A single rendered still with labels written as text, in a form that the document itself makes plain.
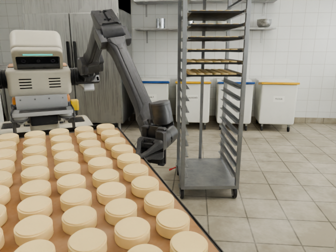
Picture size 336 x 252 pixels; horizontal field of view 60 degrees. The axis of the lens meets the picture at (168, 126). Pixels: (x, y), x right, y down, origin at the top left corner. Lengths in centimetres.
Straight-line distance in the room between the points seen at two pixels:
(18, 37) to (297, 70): 461
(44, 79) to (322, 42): 470
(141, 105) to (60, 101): 65
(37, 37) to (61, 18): 318
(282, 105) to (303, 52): 111
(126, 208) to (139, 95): 50
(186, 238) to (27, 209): 24
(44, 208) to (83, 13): 411
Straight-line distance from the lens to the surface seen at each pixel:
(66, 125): 180
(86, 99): 455
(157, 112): 79
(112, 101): 443
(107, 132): 79
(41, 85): 148
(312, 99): 554
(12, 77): 147
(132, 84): 92
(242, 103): 230
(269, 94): 464
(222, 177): 265
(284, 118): 476
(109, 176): 56
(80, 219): 46
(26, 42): 142
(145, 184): 53
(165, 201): 48
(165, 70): 515
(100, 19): 107
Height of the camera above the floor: 124
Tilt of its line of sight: 15 degrees down
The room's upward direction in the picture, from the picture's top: straight up
